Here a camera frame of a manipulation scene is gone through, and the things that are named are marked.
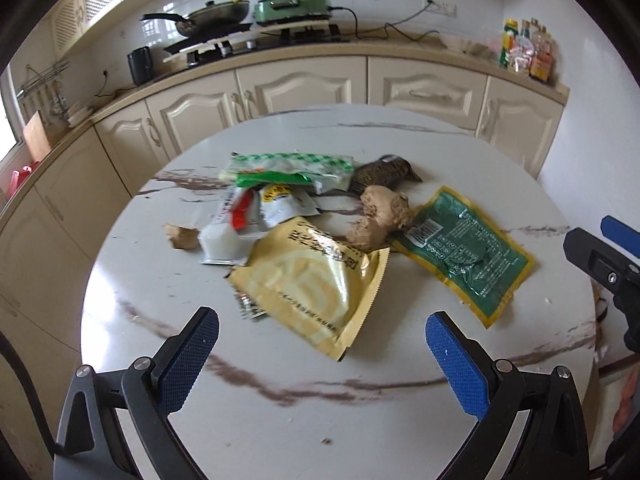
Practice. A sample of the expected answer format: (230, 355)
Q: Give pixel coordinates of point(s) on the black electric kettle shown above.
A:
(139, 67)

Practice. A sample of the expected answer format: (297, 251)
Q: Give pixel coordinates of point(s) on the large yellow packet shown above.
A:
(310, 285)

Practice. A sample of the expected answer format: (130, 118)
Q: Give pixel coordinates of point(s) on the black wok with lid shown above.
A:
(215, 15)

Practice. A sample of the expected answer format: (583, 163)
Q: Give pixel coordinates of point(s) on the green checkered plastic wrapper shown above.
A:
(300, 160)

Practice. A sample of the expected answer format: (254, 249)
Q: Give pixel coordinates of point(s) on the sliding kitchen window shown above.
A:
(7, 135)

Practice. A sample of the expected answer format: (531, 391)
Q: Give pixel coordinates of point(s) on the wooden cutting board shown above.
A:
(37, 135)

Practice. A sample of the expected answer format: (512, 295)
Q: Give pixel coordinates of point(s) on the narrow lattice door cabinet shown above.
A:
(85, 0)

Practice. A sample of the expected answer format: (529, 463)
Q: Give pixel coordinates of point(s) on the dark green yellow-edged packet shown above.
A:
(465, 255)

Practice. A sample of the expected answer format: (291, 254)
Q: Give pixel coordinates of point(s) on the white translucent pouch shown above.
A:
(222, 245)

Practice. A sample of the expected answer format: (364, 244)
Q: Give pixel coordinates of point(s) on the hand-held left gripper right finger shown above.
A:
(457, 365)

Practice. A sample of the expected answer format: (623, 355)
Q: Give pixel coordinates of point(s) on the stack of white bowls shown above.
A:
(79, 114)

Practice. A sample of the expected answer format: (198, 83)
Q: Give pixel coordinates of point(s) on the large ginger root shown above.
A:
(380, 215)

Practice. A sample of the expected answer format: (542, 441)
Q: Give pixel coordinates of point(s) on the round white marble table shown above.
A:
(325, 410)

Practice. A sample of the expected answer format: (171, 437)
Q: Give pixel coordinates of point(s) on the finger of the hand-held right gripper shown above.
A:
(595, 257)
(622, 235)

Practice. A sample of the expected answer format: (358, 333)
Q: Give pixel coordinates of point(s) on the wide white wall outlet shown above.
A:
(440, 6)

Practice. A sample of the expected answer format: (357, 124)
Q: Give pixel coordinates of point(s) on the red and white sachet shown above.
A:
(242, 212)

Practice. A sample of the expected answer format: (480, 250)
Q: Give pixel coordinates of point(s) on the shallow white bowl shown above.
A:
(467, 46)

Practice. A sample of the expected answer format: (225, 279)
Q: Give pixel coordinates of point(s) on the green electric cooking pot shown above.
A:
(292, 5)

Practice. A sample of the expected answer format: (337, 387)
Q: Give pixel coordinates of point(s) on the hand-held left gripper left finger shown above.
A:
(190, 355)

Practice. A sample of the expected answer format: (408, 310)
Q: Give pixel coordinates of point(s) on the bright green snack wrapper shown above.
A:
(270, 178)

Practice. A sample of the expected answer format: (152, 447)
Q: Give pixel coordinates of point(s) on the red plastic basket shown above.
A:
(17, 177)

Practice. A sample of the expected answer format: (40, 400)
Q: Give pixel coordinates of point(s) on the dark brown textured packet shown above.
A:
(380, 172)

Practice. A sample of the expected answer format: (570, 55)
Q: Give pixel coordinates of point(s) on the silver yellow-label sachet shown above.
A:
(280, 202)

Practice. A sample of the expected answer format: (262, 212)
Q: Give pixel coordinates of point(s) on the hanging utensil rack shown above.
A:
(42, 90)

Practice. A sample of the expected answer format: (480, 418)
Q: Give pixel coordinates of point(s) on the person's right hand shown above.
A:
(629, 400)

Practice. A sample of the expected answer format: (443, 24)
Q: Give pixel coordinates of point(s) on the group of condiment bottles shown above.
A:
(530, 52)

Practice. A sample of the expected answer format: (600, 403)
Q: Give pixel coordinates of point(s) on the small ginger piece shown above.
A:
(180, 237)

